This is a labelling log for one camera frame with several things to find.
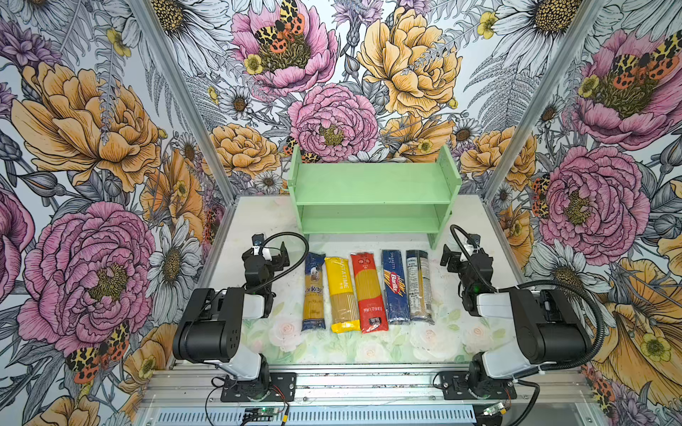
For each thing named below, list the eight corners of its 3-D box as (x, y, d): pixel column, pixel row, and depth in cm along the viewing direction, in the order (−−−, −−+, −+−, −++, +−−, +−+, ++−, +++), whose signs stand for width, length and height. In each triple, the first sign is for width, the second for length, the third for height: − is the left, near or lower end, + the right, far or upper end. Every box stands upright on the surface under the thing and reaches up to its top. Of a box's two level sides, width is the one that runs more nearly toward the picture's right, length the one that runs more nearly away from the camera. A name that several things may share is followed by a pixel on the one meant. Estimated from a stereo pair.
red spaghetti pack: (362, 333, 85) (363, 330, 83) (351, 257, 104) (351, 253, 102) (388, 330, 86) (389, 327, 84) (372, 255, 104) (373, 251, 102)
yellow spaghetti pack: (332, 334, 85) (331, 332, 83) (325, 261, 102) (324, 257, 100) (361, 330, 86) (361, 328, 84) (349, 258, 103) (349, 255, 101)
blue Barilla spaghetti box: (387, 322, 88) (388, 318, 85) (381, 254, 105) (381, 249, 102) (412, 322, 88) (414, 318, 85) (401, 254, 105) (403, 249, 102)
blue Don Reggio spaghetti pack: (301, 330, 86) (300, 327, 83) (306, 257, 104) (305, 252, 101) (325, 329, 86) (324, 326, 84) (325, 256, 104) (324, 251, 102)
